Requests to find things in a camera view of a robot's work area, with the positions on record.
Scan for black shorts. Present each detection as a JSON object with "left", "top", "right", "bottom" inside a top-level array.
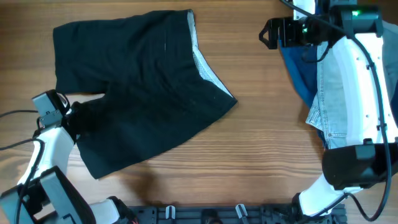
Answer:
[{"left": 53, "top": 9, "right": 237, "bottom": 179}]

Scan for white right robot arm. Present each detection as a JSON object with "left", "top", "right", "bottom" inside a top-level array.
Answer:
[{"left": 259, "top": 1, "right": 397, "bottom": 222}]

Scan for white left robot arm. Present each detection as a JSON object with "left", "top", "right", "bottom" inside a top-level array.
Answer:
[{"left": 1, "top": 90, "right": 122, "bottom": 224}]

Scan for dark blue garment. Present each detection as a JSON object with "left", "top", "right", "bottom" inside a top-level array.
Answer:
[{"left": 281, "top": 37, "right": 397, "bottom": 147}]

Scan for light blue denim shorts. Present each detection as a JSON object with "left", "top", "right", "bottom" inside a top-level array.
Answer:
[{"left": 306, "top": 21, "right": 397, "bottom": 149}]

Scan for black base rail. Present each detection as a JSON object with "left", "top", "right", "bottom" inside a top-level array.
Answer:
[{"left": 107, "top": 196, "right": 348, "bottom": 224}]

